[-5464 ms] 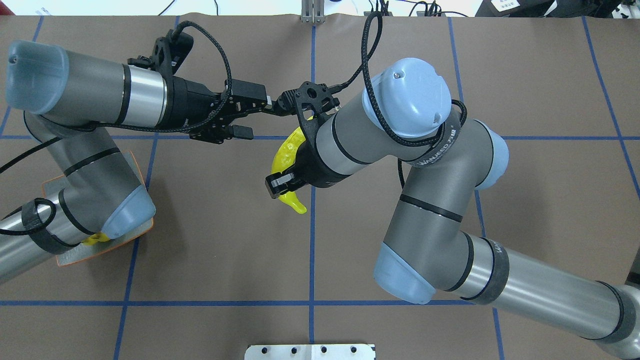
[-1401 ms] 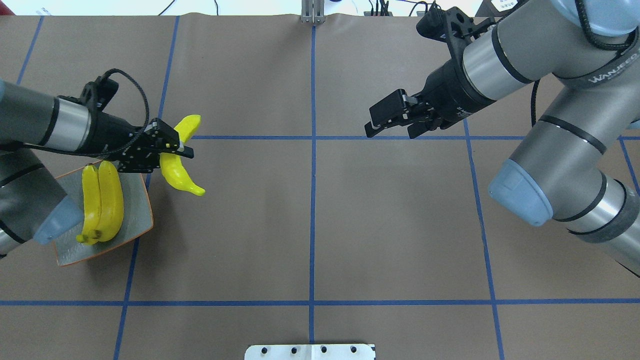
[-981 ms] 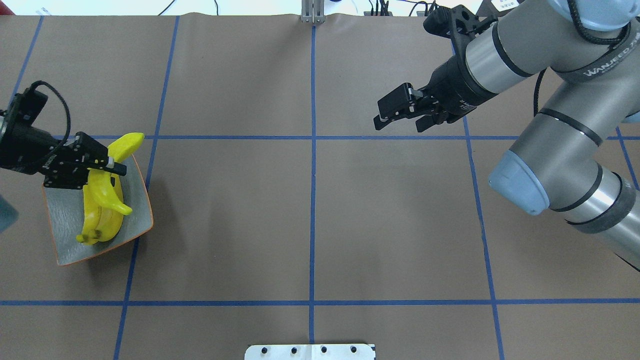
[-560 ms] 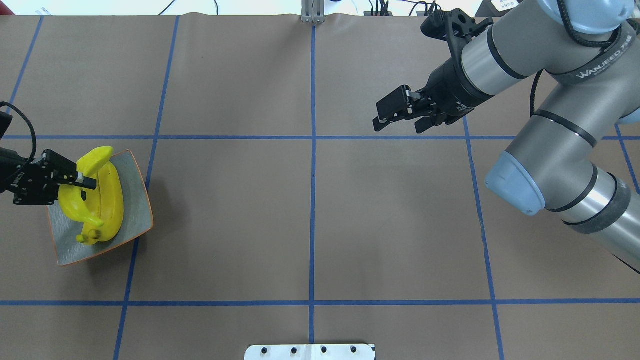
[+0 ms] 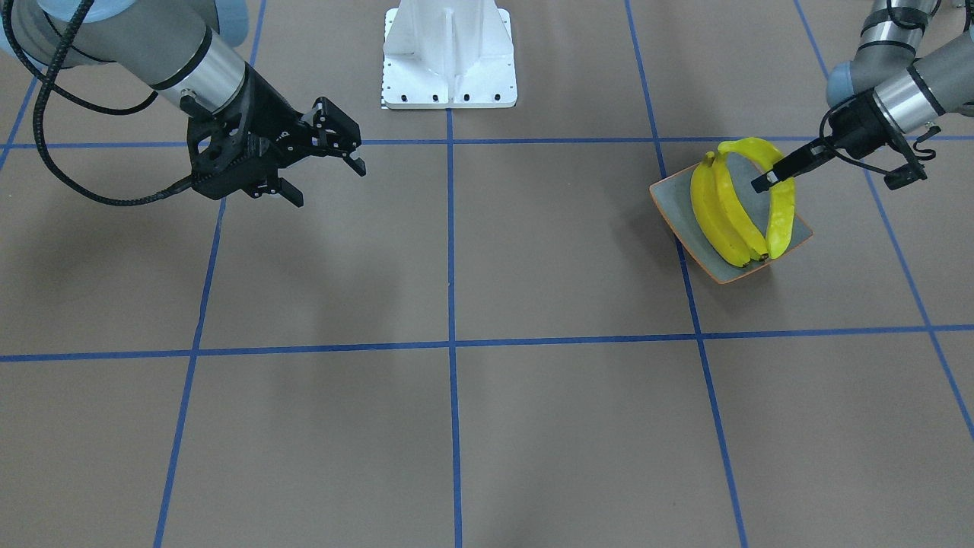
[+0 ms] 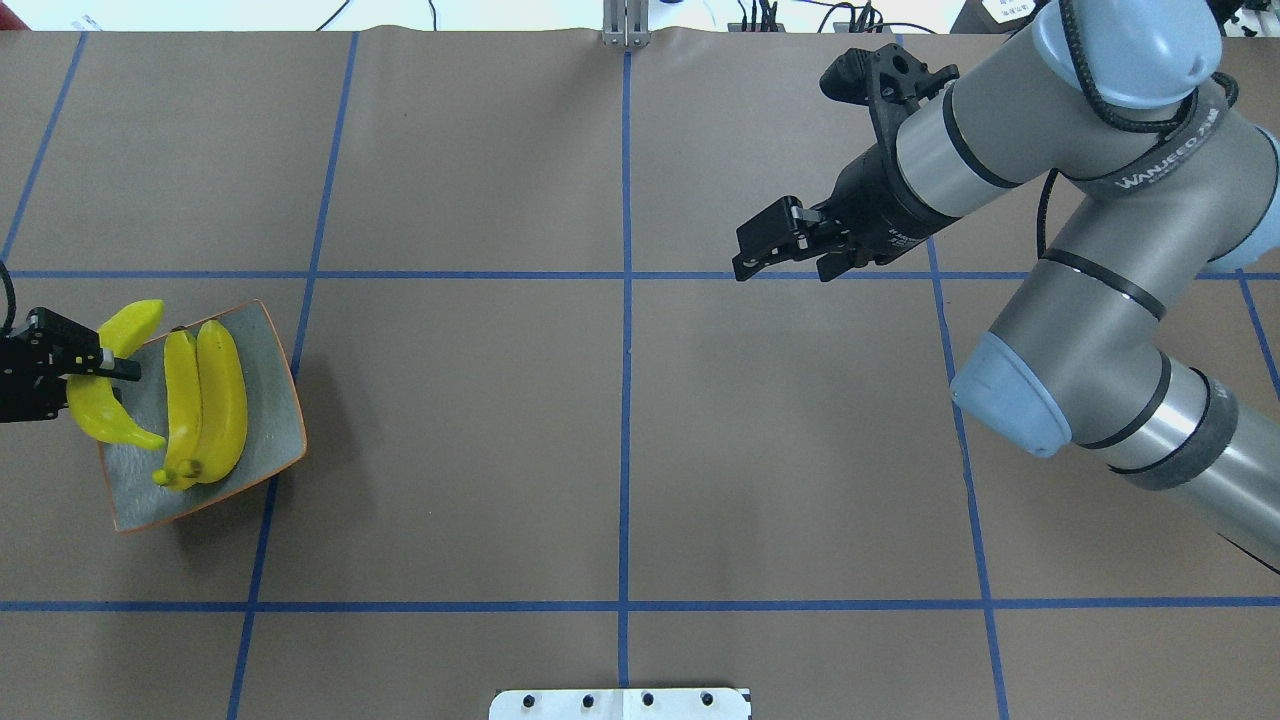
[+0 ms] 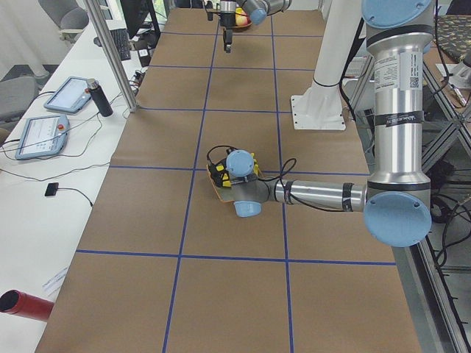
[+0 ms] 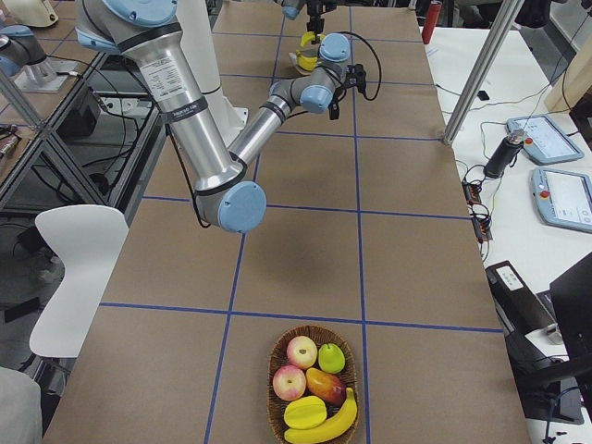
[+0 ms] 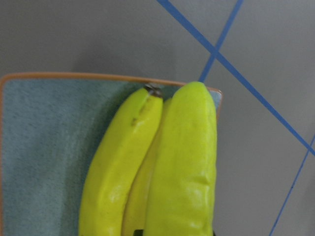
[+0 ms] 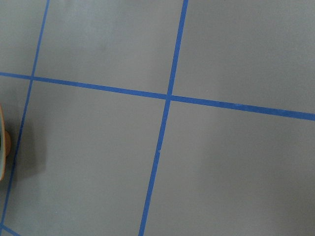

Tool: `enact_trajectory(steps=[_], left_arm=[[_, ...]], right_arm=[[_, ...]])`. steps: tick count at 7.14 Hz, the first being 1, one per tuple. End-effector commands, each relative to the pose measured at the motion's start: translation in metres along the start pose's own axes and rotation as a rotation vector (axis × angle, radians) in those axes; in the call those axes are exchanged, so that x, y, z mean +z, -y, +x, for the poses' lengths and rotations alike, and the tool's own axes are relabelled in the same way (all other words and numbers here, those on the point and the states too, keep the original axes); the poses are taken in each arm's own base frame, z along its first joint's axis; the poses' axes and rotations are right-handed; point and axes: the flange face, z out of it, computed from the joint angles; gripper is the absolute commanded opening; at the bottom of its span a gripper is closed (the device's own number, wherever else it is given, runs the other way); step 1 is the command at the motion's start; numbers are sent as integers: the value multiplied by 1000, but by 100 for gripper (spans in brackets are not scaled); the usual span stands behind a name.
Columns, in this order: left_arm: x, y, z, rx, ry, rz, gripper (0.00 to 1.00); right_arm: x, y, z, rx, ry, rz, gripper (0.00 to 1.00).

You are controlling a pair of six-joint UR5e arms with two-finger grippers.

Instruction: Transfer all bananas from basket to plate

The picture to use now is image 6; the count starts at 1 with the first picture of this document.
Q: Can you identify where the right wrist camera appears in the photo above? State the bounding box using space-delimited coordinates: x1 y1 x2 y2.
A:
818 44 960 135

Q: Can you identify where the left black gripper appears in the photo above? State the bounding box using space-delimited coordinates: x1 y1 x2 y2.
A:
1 307 142 423

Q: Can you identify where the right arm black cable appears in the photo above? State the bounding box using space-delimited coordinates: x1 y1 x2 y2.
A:
1036 0 1242 263

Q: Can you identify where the white pedestal column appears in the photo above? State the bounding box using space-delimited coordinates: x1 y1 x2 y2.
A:
488 687 754 719

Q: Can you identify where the aluminium frame post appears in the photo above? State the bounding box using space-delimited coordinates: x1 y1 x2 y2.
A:
600 0 652 50

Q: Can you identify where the yellow banana back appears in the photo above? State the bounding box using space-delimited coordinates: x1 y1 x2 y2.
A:
67 299 165 451

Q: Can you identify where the grey square plate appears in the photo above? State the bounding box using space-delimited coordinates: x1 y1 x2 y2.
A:
97 299 307 533

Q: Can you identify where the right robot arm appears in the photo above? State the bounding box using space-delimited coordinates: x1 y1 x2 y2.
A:
732 1 1279 569

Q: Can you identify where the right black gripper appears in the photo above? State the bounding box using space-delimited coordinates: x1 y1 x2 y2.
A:
732 145 945 283

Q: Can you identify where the yellow banana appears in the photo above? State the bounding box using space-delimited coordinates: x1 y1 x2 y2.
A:
67 299 165 451
177 319 250 484
154 327 204 491

